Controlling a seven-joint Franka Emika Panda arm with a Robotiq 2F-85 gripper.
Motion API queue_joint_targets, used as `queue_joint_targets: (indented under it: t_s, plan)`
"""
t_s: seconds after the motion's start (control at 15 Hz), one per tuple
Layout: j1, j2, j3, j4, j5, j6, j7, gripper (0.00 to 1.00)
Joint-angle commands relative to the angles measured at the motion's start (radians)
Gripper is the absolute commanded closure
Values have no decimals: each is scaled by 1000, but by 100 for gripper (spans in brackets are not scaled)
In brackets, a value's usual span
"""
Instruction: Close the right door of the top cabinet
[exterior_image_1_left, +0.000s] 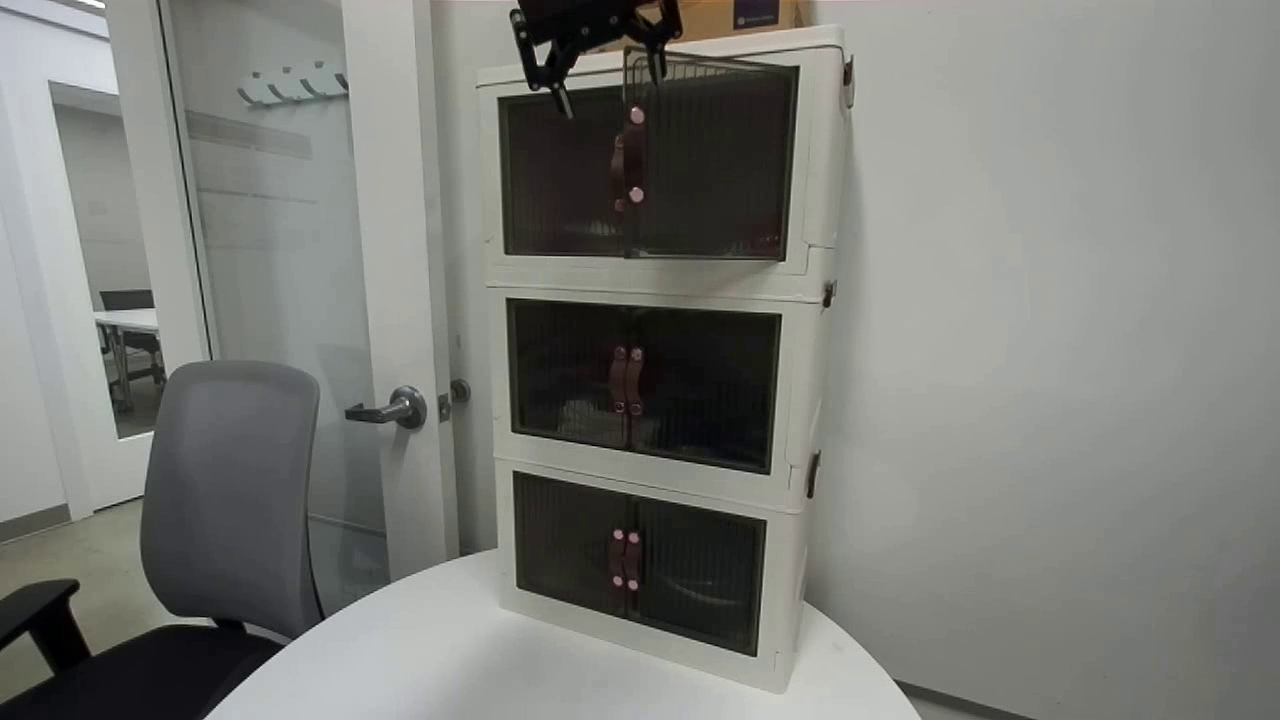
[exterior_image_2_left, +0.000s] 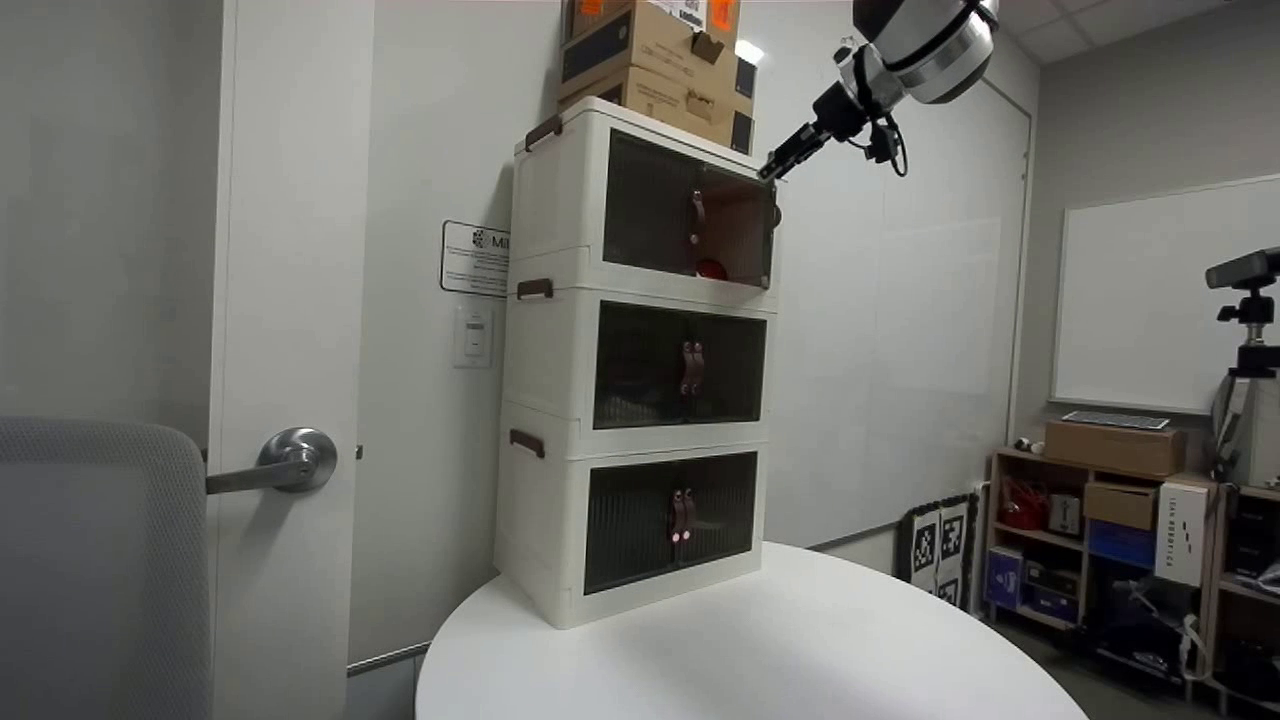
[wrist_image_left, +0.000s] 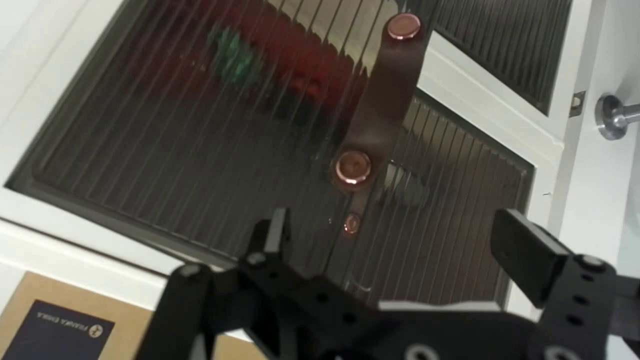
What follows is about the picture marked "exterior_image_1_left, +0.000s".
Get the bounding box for metal door lock knob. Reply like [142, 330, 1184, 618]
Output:
[437, 376, 475, 425]

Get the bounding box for brown cardboard box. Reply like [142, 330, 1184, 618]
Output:
[675, 0, 814, 41]

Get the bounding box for white wall coat hooks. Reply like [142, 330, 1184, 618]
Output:
[237, 56, 355, 111]

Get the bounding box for grey black office chair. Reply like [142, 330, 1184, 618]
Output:
[0, 355, 327, 720]

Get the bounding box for white stackable cabinet frame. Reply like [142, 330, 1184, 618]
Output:
[475, 26, 857, 695]

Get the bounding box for dark translucent cabinet door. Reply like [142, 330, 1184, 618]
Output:
[505, 295, 630, 453]
[496, 80, 635, 262]
[618, 53, 803, 264]
[617, 492, 772, 659]
[618, 303, 782, 481]
[510, 473, 628, 613]

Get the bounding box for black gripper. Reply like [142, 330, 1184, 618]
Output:
[506, 0, 682, 125]

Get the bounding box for white background desk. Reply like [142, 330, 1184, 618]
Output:
[92, 303, 168, 404]

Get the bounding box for metal door lever handle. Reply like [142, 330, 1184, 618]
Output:
[338, 384, 431, 437]

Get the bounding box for white glass panel door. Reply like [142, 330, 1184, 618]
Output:
[104, 0, 464, 621]

